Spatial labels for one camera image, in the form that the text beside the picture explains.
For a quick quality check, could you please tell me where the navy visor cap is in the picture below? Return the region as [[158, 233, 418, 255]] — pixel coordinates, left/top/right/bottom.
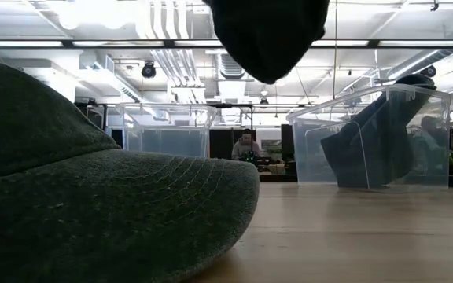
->
[[319, 73, 438, 189]]

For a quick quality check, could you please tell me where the black round ceiling lamp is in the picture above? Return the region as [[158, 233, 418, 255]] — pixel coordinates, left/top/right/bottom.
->
[[141, 61, 157, 79], [418, 64, 438, 78]]

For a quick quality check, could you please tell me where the empty clear plastic bin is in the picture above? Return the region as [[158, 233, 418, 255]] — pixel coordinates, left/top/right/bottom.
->
[[115, 102, 219, 159]]

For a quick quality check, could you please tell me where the dark blue fabric hat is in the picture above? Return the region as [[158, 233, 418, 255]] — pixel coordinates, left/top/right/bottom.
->
[[202, 0, 331, 86]]

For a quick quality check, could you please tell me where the black office partition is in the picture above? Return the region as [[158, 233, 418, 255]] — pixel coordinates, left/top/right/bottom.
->
[[209, 129, 235, 160]]

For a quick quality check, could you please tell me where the person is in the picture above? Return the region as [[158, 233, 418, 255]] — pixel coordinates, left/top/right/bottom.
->
[[409, 115, 453, 176], [231, 128, 263, 161]]

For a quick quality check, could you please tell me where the olive green cap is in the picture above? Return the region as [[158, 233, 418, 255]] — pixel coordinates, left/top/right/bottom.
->
[[0, 54, 261, 283]]

